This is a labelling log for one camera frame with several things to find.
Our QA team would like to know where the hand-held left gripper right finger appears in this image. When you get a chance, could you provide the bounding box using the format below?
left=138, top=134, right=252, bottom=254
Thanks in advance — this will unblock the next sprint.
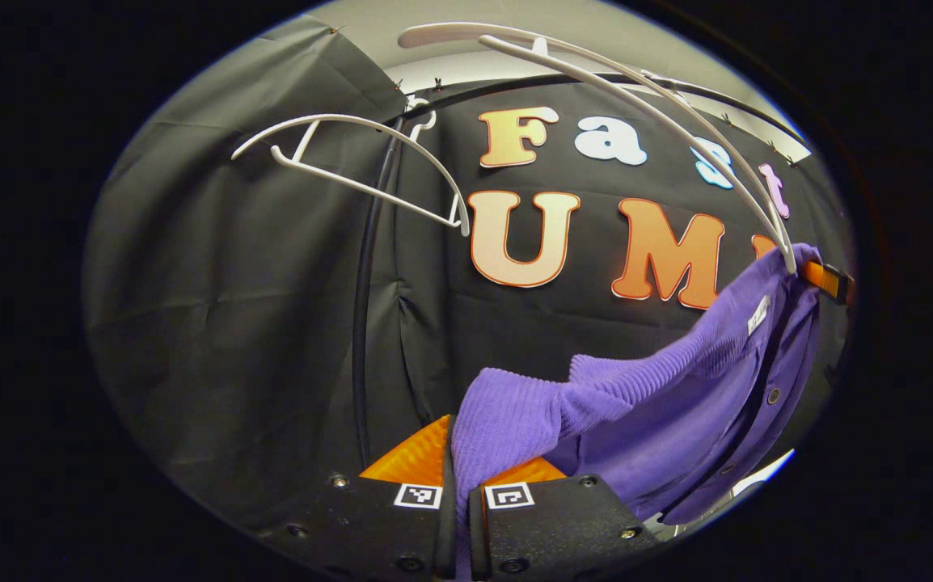
left=466, top=457, right=661, bottom=581

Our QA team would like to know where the purple ribbed shirt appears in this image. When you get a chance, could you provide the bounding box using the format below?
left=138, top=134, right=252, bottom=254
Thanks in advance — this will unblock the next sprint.
left=450, top=242, right=823, bottom=582

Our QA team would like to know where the white plastic hanger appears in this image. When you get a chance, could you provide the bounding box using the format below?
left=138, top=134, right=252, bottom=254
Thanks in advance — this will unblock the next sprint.
left=230, top=95, right=471, bottom=237
left=398, top=22, right=797, bottom=276

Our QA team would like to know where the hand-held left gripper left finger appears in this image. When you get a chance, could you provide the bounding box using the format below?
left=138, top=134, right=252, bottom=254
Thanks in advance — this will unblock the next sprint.
left=260, top=414, right=458, bottom=581

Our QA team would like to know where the row of small backdrop clips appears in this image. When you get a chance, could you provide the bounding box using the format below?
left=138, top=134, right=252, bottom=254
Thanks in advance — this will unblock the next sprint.
left=329, top=24, right=799, bottom=167

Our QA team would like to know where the black clothes rack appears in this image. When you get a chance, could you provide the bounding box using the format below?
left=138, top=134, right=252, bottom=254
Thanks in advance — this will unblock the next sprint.
left=352, top=71, right=811, bottom=470

